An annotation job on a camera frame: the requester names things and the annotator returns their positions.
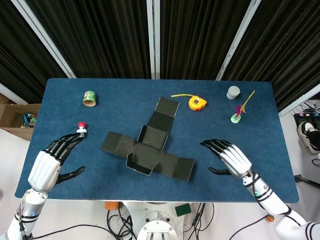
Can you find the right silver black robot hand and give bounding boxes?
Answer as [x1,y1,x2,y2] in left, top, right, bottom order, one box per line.
[199,138,253,179]

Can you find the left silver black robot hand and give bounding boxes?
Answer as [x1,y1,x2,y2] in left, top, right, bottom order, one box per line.
[27,132,86,193]

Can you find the black foldable cardboard box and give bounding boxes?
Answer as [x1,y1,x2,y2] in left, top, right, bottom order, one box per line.
[100,96,196,183]

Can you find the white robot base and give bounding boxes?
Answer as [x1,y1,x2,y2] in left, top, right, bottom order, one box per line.
[123,201,195,240]

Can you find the feather toy with green base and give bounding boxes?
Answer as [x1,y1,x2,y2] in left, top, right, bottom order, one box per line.
[230,90,256,124]

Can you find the blue felt table mat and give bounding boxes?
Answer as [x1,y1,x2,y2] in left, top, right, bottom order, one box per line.
[14,78,300,204]

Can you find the red emergency stop button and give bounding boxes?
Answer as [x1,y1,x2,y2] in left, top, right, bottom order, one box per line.
[76,121,89,138]

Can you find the brown cardboard carton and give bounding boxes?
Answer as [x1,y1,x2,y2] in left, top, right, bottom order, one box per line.
[0,93,41,141]

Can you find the grey cylindrical container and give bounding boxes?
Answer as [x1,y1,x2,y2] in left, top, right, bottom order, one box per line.
[226,85,241,100]

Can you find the yellow tape measure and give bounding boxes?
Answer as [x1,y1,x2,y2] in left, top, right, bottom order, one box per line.
[171,93,208,112]

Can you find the green block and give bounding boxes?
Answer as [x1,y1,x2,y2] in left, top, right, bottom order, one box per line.
[174,203,192,217]

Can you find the black stand leg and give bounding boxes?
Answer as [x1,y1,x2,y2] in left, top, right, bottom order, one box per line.
[294,174,320,189]

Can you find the white black sneaker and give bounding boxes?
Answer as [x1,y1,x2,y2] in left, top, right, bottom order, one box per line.
[296,121,320,156]

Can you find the person leg black trousers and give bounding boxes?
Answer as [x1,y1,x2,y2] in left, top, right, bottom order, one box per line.
[308,129,320,149]

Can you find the green patterned tape roll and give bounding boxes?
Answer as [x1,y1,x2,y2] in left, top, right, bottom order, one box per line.
[82,90,98,108]

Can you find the black pleated curtain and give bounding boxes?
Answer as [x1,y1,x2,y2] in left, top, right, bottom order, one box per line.
[24,0,152,80]
[159,0,251,81]
[0,0,68,104]
[222,0,320,112]

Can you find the colourful tool handles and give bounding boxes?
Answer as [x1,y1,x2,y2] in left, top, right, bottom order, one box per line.
[22,113,38,129]

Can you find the black device with cables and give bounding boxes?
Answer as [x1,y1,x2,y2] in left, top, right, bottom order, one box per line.
[293,99,320,131]

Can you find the white partition frame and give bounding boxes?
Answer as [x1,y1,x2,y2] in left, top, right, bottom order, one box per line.
[11,0,76,79]
[216,0,262,81]
[0,83,28,105]
[146,0,161,80]
[278,83,320,118]

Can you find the black floor cables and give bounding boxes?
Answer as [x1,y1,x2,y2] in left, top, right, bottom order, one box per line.
[106,202,216,240]

